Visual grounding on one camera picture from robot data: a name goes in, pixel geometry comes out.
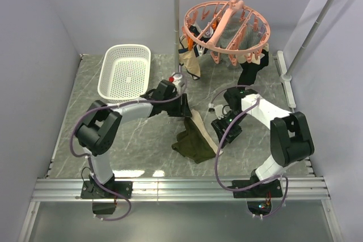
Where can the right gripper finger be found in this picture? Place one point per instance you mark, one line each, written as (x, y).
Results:
(218, 130)
(231, 136)

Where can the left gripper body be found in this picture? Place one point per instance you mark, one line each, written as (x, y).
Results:
(175, 103)

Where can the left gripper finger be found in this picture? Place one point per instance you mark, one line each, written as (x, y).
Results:
(186, 110)
(176, 113)

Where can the olive green underwear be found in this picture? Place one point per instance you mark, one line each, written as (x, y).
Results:
(195, 142)

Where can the black underwear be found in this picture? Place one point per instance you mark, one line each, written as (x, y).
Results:
(251, 69)

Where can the pink round clip hanger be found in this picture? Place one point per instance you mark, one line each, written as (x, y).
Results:
(226, 28)

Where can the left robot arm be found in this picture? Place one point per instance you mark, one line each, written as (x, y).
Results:
(97, 129)

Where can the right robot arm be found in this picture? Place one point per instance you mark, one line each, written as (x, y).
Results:
(290, 137)

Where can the beige hanging underwear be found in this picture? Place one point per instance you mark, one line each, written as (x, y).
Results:
(188, 58)

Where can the white plastic basket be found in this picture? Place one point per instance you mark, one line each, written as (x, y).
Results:
(125, 72)

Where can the metal clothes rack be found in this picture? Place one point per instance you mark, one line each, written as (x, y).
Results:
(285, 71)

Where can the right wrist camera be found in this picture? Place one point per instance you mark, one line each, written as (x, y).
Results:
(217, 110)

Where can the aluminium rail frame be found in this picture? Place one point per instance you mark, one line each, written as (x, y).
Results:
(173, 199)

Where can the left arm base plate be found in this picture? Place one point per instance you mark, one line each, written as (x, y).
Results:
(91, 190)

